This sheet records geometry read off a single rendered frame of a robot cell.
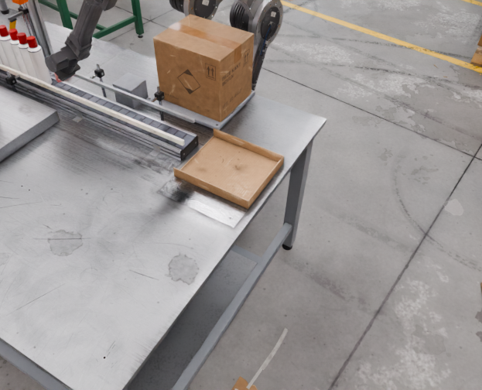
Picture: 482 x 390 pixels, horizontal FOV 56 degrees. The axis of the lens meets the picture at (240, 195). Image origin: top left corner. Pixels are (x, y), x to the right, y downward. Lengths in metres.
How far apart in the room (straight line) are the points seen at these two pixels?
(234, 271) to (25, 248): 0.94
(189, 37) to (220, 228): 0.75
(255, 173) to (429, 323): 1.20
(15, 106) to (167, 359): 1.16
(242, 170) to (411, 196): 1.50
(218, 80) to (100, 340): 0.97
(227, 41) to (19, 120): 0.84
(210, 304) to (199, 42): 1.06
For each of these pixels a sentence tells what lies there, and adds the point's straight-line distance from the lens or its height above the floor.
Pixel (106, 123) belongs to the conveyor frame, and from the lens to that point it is 1.83.
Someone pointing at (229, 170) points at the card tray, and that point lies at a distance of 1.61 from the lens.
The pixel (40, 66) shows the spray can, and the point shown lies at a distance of 2.03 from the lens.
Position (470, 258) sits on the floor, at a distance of 2.71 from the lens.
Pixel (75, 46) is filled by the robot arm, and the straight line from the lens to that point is 1.76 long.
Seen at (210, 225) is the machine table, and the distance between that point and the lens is 1.44.
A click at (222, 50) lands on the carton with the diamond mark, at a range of 1.70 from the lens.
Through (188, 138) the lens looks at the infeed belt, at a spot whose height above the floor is 0.88.
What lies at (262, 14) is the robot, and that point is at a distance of 2.37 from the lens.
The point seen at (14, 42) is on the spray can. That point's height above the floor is 1.04.
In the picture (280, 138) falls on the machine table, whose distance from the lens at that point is 1.77.
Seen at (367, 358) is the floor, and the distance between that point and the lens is 2.20.
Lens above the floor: 1.94
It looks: 47 degrees down
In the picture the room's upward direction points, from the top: 2 degrees clockwise
